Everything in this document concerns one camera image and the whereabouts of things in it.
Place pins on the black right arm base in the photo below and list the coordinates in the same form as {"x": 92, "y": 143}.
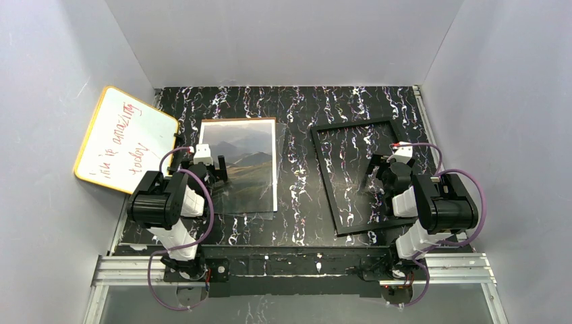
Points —
{"x": 388, "y": 268}

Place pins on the wooden picture frame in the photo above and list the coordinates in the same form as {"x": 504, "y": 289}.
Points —
{"x": 343, "y": 151}

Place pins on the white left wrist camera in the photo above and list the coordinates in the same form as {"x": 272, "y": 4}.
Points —
{"x": 203, "y": 155}

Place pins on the aluminium front rail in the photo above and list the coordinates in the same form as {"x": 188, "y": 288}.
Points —
{"x": 313, "y": 287}

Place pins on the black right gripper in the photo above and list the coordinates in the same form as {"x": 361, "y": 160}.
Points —
{"x": 384, "y": 165}

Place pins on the mountain landscape photo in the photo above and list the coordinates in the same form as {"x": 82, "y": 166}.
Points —
{"x": 243, "y": 165}

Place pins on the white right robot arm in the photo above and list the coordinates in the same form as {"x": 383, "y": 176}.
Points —
{"x": 438, "y": 206}

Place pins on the yellow-rimmed whiteboard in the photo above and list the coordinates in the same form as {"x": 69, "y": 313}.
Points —
{"x": 126, "y": 138}

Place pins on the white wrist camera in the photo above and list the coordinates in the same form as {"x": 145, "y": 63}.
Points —
{"x": 203, "y": 155}
{"x": 402, "y": 152}

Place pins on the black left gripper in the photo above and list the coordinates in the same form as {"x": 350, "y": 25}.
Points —
{"x": 212, "y": 169}

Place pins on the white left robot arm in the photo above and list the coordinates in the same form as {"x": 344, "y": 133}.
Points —
{"x": 159, "y": 203}

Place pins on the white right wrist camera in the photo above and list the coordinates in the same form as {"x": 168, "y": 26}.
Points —
{"x": 402, "y": 152}

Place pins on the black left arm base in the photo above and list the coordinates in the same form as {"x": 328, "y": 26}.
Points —
{"x": 198, "y": 269}

